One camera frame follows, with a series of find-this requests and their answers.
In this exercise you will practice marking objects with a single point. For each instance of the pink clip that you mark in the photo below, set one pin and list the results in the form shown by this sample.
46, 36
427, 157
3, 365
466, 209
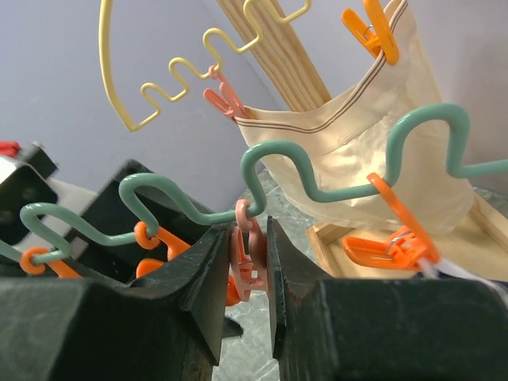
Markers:
227, 102
248, 257

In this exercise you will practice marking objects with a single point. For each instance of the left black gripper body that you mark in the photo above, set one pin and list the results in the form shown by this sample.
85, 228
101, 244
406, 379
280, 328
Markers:
21, 184

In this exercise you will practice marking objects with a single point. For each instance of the end orange clip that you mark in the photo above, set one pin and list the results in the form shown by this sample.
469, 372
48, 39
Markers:
58, 266

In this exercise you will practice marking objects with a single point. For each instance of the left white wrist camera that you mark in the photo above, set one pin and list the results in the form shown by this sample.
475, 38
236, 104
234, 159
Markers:
74, 198

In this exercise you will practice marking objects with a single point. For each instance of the navy blue underwear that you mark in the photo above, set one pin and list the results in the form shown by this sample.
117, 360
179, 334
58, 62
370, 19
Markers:
449, 269

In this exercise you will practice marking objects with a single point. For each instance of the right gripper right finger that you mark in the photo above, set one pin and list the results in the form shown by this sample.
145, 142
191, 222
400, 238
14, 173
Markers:
324, 328

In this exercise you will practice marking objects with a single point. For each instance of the pink clip on yellow hanger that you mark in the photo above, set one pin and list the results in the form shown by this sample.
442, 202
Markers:
227, 102

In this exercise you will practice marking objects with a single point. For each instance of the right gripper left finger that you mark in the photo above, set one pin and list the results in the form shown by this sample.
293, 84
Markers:
166, 325

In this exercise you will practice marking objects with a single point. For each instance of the orange clip on yellow hanger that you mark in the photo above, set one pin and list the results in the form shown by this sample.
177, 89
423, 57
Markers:
376, 37

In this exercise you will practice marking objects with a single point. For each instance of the beige underwear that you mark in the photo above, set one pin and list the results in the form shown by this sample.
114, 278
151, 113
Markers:
346, 140

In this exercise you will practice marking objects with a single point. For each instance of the wooden clothes rack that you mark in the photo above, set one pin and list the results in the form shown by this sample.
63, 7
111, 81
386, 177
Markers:
478, 242

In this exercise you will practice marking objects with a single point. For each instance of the yellow plastic hanger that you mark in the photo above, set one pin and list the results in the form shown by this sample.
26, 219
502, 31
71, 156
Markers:
104, 21

